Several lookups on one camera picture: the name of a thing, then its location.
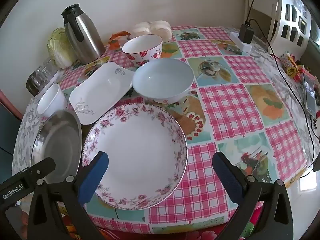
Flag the black charger adapter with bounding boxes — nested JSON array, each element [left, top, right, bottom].
[[240, 20, 255, 44]]

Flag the stainless steel plate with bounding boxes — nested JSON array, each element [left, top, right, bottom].
[[30, 109, 83, 184]]

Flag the long black cable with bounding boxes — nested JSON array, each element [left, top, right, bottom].
[[251, 19, 317, 178]]

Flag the large light blue bowl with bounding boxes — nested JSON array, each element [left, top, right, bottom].
[[132, 58, 194, 105]]

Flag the napa cabbage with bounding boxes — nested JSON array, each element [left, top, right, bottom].
[[47, 27, 78, 69]]

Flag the stainless steel thermos jug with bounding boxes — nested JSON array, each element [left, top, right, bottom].
[[61, 4, 106, 65]]

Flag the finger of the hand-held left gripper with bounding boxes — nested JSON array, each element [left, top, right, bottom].
[[0, 157, 56, 207]]

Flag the red snack packets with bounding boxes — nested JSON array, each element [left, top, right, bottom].
[[295, 59, 313, 81]]

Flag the pink checked tablecloth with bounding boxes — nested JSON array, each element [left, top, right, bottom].
[[57, 25, 310, 234]]

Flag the dark glass holder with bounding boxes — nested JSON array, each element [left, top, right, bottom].
[[26, 71, 44, 97]]

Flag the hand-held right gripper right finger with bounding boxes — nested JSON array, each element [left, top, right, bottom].
[[212, 151, 294, 240]]

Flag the smartphone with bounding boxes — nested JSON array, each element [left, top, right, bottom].
[[301, 72, 317, 114]]

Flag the small white bowl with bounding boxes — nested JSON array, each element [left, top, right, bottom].
[[37, 84, 68, 118]]

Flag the pink board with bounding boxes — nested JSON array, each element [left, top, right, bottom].
[[0, 90, 23, 120]]

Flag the white rectangular plate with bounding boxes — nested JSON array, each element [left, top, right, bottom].
[[69, 62, 133, 125]]

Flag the white power strip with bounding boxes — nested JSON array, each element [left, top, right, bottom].
[[230, 31, 252, 53]]

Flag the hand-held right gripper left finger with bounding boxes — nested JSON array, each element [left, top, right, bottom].
[[27, 151, 109, 240]]

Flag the pink floral round plate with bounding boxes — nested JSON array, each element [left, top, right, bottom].
[[82, 103, 188, 210]]

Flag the white lattice chair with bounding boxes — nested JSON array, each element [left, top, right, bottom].
[[269, 0, 312, 55]]

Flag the plastic bag of steamed buns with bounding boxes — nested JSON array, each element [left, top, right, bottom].
[[132, 20, 172, 42]]

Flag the orange snack packet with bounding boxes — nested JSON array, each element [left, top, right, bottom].
[[109, 31, 130, 50]]

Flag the strawberry print bowl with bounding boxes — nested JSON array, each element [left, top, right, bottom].
[[122, 35, 163, 67]]

